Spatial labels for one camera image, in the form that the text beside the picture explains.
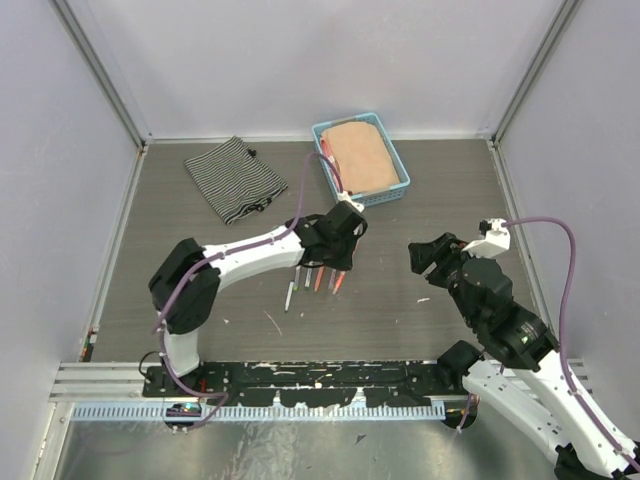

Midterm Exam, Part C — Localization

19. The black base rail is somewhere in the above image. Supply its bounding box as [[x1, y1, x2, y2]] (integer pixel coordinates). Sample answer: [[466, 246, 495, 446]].
[[142, 357, 481, 409]]

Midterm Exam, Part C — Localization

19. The salmon orange pen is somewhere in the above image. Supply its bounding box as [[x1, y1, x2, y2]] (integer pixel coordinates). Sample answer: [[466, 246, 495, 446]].
[[314, 266, 325, 292]]

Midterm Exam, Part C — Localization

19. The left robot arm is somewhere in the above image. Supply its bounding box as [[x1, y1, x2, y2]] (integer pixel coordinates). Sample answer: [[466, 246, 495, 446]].
[[146, 201, 368, 397]]

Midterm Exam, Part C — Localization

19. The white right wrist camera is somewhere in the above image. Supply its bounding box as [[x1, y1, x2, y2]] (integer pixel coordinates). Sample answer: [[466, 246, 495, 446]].
[[462, 218, 511, 258]]

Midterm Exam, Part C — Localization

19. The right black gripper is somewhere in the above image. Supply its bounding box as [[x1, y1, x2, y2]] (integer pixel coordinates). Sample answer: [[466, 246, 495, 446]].
[[407, 229, 488, 326]]

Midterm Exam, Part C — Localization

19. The white pen blue end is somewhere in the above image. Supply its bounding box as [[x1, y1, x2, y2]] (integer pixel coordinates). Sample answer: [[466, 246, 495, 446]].
[[284, 281, 295, 313]]

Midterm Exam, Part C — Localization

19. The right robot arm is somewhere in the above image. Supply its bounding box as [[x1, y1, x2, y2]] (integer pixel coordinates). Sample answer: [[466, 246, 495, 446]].
[[408, 233, 639, 479]]

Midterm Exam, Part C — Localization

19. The white marker green end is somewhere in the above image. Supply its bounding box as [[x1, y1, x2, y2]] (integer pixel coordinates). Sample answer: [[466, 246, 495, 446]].
[[304, 268, 312, 290]]

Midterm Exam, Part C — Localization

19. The purple cable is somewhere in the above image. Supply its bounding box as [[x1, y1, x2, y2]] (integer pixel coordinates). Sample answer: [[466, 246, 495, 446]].
[[504, 216, 640, 476], [151, 152, 351, 434]]

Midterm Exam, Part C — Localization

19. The grey slotted cable duct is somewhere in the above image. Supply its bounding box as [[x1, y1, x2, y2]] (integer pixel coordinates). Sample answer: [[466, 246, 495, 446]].
[[70, 400, 446, 423]]

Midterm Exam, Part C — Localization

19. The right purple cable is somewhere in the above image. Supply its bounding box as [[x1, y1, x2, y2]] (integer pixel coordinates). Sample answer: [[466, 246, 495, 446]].
[[504, 216, 640, 476]]

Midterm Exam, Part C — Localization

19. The orange highlighter pen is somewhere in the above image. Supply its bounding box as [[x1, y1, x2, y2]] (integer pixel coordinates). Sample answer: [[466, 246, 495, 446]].
[[333, 271, 346, 295]]

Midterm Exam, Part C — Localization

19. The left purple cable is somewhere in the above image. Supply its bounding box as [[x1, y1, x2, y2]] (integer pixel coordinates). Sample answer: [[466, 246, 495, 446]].
[[151, 152, 351, 434]]

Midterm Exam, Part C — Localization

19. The peach folded towel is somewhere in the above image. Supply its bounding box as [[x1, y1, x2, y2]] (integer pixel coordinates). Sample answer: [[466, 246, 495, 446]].
[[321, 121, 399, 194]]

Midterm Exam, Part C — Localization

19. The black white striped cloth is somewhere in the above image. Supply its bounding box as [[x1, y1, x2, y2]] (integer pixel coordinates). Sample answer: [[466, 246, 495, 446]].
[[184, 136, 288, 225]]

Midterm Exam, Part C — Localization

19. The white pen lime end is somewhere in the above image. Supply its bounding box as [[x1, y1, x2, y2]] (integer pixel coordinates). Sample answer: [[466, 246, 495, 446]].
[[293, 266, 301, 291]]

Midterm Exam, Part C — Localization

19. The purple highlighter pen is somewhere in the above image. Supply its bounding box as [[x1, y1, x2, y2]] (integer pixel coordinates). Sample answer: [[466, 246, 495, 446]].
[[328, 269, 336, 289]]

